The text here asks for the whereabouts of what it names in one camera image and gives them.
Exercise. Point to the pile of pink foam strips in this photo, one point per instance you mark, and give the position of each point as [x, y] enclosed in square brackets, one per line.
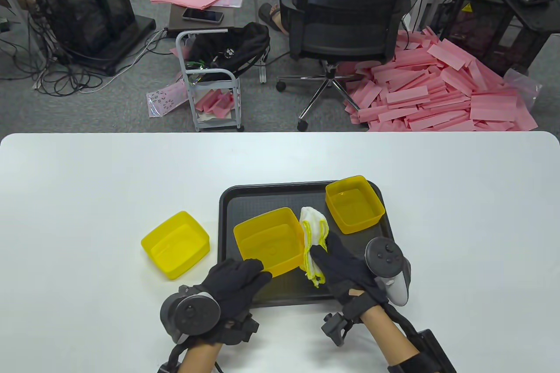
[437, 93]

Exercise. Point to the person's right forearm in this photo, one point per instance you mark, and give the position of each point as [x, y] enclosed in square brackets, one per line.
[389, 338]

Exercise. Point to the person's left hand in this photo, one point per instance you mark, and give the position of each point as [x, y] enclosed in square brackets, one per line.
[236, 285]

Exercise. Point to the black mesh office chair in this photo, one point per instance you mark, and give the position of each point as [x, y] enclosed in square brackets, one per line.
[341, 40]

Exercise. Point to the white yellow dish cloth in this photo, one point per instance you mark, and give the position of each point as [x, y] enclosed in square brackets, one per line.
[313, 233]

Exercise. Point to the white rolling cart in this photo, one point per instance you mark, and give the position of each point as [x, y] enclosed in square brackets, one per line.
[218, 125]

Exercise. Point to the person's left forearm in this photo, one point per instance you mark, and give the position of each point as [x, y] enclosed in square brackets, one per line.
[199, 357]

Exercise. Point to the black bag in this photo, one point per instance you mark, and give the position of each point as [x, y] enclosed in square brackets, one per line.
[245, 45]

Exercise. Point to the person's right hand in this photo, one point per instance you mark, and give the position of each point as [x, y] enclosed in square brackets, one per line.
[345, 277]

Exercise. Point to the black smartphone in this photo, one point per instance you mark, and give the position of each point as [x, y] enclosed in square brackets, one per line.
[202, 15]

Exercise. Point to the pink foam strips bundle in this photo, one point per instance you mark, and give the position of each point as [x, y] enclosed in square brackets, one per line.
[214, 102]

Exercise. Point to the black sensor box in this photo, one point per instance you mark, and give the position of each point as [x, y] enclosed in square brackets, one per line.
[433, 351]
[168, 368]

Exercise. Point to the printed plastic bag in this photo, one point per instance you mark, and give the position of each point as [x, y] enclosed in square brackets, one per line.
[164, 99]

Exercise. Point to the clear crumpled plastic bag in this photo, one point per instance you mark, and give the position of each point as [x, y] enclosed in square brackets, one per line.
[527, 86]

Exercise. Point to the black plastic tray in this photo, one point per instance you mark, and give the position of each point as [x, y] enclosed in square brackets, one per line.
[262, 198]

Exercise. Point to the yellow plastic food container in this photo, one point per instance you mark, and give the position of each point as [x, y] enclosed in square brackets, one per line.
[354, 207]
[175, 246]
[267, 242]

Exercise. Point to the black keyboard stand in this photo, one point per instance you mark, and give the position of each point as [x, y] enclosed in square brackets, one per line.
[540, 16]

